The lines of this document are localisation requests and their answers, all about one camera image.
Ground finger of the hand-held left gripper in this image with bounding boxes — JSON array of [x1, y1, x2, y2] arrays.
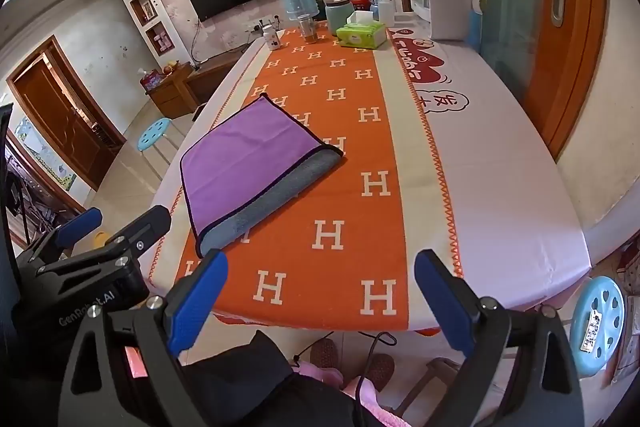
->
[[62, 205, 172, 272], [17, 206, 104, 266]]

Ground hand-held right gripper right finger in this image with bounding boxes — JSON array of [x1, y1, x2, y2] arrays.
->
[[414, 249, 587, 427]]

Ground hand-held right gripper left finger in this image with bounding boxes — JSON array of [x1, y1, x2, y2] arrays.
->
[[60, 249, 231, 427]]

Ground purple and grey towel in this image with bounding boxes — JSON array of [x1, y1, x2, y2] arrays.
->
[[179, 93, 347, 259]]

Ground grey plastic stool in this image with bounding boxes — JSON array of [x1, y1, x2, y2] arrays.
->
[[394, 357, 472, 414]]

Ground light blue round stool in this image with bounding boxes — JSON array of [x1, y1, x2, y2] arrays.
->
[[137, 118, 177, 180], [570, 276, 626, 380]]

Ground dark red slipper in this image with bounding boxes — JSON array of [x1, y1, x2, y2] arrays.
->
[[362, 353, 396, 391], [309, 338, 341, 371]]

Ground person's black garment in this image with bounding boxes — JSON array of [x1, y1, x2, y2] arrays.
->
[[179, 329, 391, 427]]

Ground brown wooden door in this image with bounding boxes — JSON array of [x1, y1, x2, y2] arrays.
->
[[6, 36, 126, 194]]

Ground person's pink pants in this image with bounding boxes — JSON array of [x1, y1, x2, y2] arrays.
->
[[295, 362, 403, 427]]

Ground wooden television cabinet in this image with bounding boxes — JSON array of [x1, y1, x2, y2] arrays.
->
[[145, 42, 261, 120]]

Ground white printed tablecloth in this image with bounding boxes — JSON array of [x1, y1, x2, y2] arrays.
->
[[145, 14, 596, 339]]

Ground orange letter-print blanket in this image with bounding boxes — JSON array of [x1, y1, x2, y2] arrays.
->
[[172, 21, 463, 338]]

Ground glass jar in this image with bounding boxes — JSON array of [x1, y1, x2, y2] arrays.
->
[[298, 14, 319, 44]]

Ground wooden glass sliding door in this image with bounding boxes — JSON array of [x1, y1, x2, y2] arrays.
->
[[425, 0, 609, 158]]

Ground green tissue pack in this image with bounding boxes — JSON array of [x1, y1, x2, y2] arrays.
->
[[335, 23, 389, 50]]

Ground dark green lidded jar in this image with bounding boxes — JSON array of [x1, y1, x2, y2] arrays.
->
[[325, 0, 357, 36]]

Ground white countertop appliance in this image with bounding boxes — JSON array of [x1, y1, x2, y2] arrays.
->
[[410, 0, 474, 42]]

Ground wall map poster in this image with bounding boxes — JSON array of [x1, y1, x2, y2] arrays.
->
[[14, 116, 79, 194]]

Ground white wall niche shelving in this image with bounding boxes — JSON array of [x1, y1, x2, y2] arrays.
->
[[117, 0, 174, 58]]

